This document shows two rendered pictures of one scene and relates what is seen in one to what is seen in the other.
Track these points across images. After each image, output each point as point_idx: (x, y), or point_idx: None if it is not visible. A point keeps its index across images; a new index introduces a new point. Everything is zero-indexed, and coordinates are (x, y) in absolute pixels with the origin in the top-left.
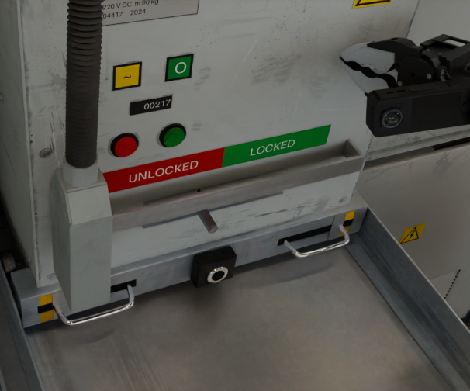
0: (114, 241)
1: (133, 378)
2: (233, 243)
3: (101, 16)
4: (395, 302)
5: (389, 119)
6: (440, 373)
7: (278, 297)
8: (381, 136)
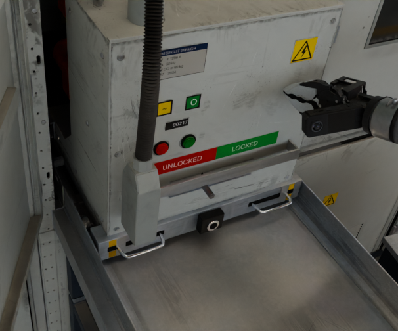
0: None
1: (167, 289)
2: (222, 206)
3: None
4: (322, 239)
5: (315, 127)
6: (352, 280)
7: (249, 238)
8: (310, 136)
